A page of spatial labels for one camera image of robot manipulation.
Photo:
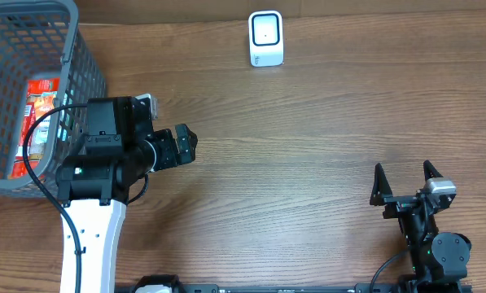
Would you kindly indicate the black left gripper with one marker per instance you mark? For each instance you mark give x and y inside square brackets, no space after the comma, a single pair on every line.
[171,148]

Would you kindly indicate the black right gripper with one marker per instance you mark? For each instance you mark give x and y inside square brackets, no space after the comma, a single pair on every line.
[400,204]

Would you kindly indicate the red snack packet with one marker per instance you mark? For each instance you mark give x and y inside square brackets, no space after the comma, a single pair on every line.
[38,140]

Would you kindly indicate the teal wet wipes pack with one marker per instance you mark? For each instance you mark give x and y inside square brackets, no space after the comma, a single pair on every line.
[65,121]

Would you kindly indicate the small orange box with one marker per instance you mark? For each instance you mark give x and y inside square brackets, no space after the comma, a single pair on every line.
[44,103]

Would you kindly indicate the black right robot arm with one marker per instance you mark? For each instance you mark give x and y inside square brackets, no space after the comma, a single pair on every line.
[439,260]

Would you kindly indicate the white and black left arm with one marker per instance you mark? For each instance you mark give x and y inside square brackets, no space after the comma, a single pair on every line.
[120,148]

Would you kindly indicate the white barcode scanner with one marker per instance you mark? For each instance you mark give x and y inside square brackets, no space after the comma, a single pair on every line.
[266,40]

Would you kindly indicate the grey plastic mesh basket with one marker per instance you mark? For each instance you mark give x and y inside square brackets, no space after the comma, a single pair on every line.
[41,40]

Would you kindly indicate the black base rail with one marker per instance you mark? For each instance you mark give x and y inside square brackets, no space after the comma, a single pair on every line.
[172,284]

